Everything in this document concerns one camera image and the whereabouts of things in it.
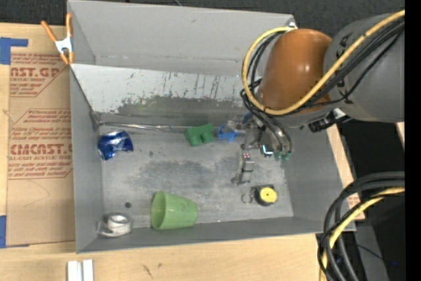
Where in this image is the green toy block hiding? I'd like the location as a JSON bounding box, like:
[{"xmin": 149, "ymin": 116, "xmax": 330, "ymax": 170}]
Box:
[{"xmin": 184, "ymin": 123, "xmax": 215, "ymax": 147}]

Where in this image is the crushed blue can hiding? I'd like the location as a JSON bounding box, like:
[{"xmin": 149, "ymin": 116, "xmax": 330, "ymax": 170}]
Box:
[{"xmin": 97, "ymin": 130, "xmax": 134, "ymax": 161}]

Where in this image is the grey metal bin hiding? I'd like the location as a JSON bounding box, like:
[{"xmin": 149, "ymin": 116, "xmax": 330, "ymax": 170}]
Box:
[{"xmin": 66, "ymin": 0, "xmax": 357, "ymax": 254}]

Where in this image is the black cylinder on white bracket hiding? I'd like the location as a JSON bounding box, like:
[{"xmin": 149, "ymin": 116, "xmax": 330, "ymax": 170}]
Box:
[{"xmin": 308, "ymin": 109, "xmax": 347, "ymax": 133}]

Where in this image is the yellow and black tape measure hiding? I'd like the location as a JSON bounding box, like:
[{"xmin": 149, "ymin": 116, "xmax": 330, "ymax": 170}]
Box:
[{"xmin": 241, "ymin": 184, "xmax": 278, "ymax": 207}]

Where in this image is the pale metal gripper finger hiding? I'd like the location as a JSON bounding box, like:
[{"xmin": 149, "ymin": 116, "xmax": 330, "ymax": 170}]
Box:
[
  {"xmin": 245, "ymin": 158, "xmax": 256, "ymax": 184},
  {"xmin": 230, "ymin": 151, "xmax": 247, "ymax": 187}
]

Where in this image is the blue plastic clip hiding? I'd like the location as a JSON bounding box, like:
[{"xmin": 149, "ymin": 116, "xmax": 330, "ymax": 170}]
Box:
[{"xmin": 216, "ymin": 124, "xmax": 238, "ymax": 143}]

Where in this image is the green plastic cup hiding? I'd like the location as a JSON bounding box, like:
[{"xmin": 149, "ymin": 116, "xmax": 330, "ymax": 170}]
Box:
[{"xmin": 150, "ymin": 191, "xmax": 199, "ymax": 230}]

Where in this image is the brown cardboard board, red print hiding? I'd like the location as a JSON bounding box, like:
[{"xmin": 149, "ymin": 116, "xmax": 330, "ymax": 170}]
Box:
[{"xmin": 0, "ymin": 22, "xmax": 366, "ymax": 248}]

